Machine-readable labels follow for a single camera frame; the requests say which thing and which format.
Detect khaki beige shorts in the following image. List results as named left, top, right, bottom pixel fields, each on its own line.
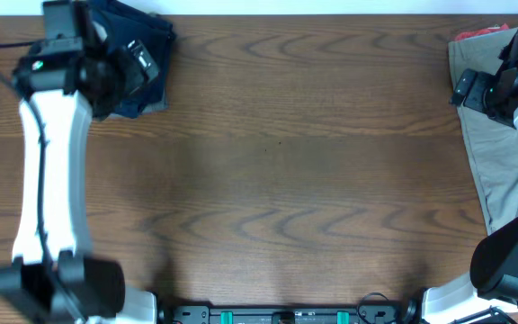
left=448, top=29, right=518, bottom=234

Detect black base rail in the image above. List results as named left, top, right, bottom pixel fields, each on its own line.
left=157, top=301, right=420, bottom=324

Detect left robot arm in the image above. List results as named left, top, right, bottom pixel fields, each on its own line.
left=0, top=1, right=160, bottom=323

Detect navy blue shorts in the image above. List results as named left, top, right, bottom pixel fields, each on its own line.
left=88, top=0, right=176, bottom=116

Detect red garment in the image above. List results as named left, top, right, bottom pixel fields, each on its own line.
left=454, top=23, right=510, bottom=41

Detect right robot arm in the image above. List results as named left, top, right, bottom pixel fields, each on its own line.
left=405, top=28, right=518, bottom=323

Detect folded grey shorts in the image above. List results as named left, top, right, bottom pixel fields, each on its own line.
left=107, top=92, right=169, bottom=120

